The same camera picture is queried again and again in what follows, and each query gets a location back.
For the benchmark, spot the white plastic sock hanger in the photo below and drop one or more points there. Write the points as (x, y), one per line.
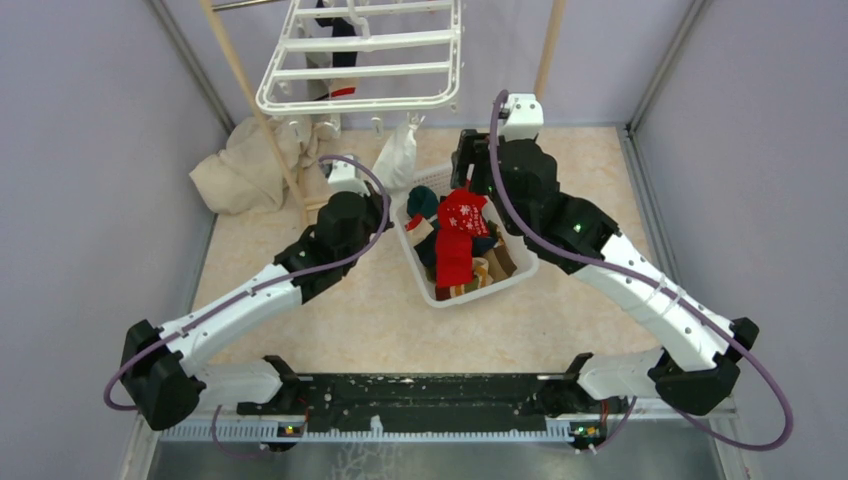
(373, 87)

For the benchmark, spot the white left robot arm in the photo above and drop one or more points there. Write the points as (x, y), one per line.
(166, 369)

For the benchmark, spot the red plain sock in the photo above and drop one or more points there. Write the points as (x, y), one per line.
(454, 258)

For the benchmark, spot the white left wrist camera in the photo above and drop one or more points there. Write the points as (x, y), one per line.
(344, 176)

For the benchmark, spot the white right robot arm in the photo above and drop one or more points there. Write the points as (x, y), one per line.
(693, 370)

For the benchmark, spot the white fluffy sock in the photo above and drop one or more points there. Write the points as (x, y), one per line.
(396, 163)

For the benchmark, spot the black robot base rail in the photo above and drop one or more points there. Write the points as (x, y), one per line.
(440, 408)

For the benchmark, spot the wooden drying rack frame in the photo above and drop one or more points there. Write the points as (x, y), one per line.
(358, 13)

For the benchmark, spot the brown cloth in basket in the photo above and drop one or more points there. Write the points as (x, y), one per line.
(501, 264)

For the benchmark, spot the red snowflake sock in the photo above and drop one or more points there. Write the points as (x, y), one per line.
(462, 211)

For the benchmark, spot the beige crumpled cloth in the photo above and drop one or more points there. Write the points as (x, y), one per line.
(245, 176)

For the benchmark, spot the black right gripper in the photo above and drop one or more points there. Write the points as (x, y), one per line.
(473, 148)

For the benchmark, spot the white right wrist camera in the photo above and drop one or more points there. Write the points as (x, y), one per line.
(521, 117)

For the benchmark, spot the navy red sock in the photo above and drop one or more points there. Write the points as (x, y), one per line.
(335, 87)

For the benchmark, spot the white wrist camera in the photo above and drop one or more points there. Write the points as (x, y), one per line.
(521, 117)
(344, 176)

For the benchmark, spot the white plastic laundry basket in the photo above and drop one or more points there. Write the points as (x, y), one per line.
(418, 239)

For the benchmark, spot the teal sock in basket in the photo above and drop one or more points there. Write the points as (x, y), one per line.
(422, 201)

